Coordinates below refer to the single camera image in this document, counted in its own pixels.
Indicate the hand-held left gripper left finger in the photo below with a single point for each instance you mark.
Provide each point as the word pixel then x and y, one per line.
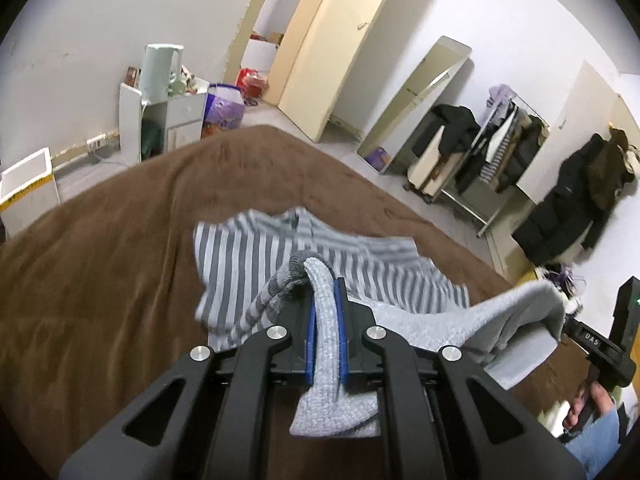
pixel 311 340

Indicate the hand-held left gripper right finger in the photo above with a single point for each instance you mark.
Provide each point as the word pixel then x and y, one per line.
pixel 342 330

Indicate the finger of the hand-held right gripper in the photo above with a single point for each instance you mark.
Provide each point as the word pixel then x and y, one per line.
pixel 582 335

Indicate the grey striped sweater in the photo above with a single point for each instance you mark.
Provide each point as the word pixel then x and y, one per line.
pixel 250 260

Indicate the person's right forearm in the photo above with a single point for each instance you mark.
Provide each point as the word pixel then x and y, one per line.
pixel 595 445

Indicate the pile of small clothes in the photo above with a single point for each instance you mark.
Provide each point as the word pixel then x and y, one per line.
pixel 562 285

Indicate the metal clothes rack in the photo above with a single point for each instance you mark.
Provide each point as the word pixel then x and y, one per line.
pixel 470 207

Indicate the hanging clothes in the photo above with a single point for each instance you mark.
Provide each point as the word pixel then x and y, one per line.
pixel 510 145

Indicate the person's right hand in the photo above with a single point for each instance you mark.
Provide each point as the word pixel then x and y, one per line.
pixel 602 400

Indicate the long black coat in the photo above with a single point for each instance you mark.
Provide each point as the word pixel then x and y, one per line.
pixel 560 210

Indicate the brown coat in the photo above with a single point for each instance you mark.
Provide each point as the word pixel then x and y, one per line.
pixel 607 175

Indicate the purple box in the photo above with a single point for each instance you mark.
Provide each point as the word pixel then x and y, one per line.
pixel 377 159

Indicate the cream panel on casters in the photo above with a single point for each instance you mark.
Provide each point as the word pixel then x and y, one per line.
pixel 425 170

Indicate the brown blanket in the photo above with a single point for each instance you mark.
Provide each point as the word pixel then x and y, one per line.
pixel 125 260

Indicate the cream closed door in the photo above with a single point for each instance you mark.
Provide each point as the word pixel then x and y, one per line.
pixel 582 110

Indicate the black jacket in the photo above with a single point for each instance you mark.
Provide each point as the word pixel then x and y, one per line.
pixel 455 125

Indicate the standing mirror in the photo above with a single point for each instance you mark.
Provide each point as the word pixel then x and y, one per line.
pixel 415 95

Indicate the purple plastic bag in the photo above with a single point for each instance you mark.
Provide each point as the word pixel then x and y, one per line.
pixel 222 110

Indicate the dark green cloth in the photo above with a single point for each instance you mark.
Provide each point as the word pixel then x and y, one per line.
pixel 151 140

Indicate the white side cabinet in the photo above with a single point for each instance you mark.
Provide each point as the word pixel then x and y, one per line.
pixel 180 115

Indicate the red bag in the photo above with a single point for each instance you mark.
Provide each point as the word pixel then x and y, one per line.
pixel 252 84

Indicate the white cardboard box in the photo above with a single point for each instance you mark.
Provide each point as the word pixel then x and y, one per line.
pixel 261 57

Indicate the clutter of small containers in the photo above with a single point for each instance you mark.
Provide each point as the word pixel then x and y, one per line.
pixel 190 82

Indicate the white power strip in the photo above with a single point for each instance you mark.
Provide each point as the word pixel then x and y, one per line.
pixel 96 143

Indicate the pale green appliance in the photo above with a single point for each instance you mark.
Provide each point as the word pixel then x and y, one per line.
pixel 157 75

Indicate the small brown box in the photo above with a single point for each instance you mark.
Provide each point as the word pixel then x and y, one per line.
pixel 133 76

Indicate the white foam box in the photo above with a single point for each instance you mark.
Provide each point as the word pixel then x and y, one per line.
pixel 27 195

